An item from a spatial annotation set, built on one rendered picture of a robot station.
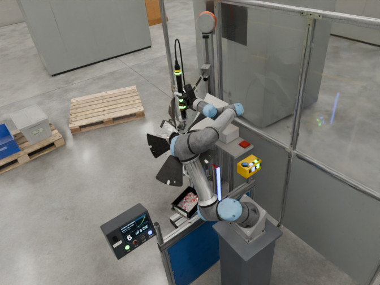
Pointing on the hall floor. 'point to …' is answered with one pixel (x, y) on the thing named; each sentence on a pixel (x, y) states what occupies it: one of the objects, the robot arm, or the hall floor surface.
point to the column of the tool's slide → (211, 69)
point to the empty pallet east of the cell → (104, 108)
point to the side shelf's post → (230, 173)
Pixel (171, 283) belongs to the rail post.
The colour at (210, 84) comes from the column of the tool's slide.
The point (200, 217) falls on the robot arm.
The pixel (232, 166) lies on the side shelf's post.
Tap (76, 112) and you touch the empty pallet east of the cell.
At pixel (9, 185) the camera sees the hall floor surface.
